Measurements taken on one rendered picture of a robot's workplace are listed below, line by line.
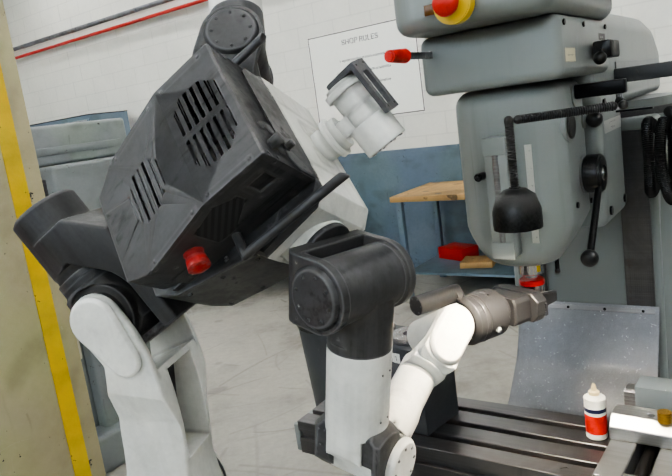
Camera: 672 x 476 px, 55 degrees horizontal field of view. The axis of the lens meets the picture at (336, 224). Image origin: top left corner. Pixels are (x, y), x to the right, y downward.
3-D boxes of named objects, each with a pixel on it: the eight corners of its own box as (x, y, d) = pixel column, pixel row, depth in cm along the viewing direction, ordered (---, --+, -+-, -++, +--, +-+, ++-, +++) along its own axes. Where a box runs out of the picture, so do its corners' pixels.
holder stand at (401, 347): (428, 437, 134) (417, 346, 131) (350, 413, 150) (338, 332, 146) (459, 412, 143) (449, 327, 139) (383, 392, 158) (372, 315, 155)
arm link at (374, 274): (347, 374, 80) (350, 270, 76) (298, 350, 86) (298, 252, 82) (406, 345, 88) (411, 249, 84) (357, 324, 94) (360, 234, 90)
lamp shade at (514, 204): (501, 235, 93) (497, 193, 92) (488, 227, 100) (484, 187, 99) (550, 228, 93) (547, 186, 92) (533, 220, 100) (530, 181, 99)
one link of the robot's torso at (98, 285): (46, 306, 102) (94, 263, 98) (95, 282, 115) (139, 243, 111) (97, 370, 102) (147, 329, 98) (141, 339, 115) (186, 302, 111)
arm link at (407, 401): (445, 398, 105) (392, 506, 95) (390, 379, 111) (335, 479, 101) (434, 361, 99) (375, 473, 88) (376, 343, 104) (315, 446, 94)
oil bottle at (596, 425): (605, 442, 123) (601, 389, 121) (583, 439, 126) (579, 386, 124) (610, 432, 126) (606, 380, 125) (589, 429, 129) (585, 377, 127)
